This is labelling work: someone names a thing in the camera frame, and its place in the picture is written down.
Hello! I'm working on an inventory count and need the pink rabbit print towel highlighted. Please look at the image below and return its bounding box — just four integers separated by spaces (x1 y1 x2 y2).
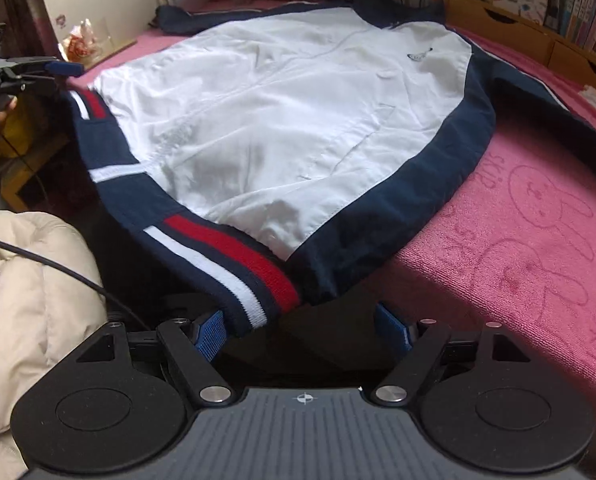
76 0 596 401

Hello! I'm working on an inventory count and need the beige puffy jacket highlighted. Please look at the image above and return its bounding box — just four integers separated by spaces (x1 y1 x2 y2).
0 210 107 479

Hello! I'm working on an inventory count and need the white and navy jacket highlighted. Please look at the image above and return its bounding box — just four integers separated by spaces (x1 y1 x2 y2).
67 3 596 334

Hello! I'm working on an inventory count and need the wooden desk drawer organizer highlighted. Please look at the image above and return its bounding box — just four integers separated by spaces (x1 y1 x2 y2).
444 0 596 90

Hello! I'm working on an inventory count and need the black cable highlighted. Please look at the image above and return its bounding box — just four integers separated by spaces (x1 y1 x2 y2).
0 231 150 331

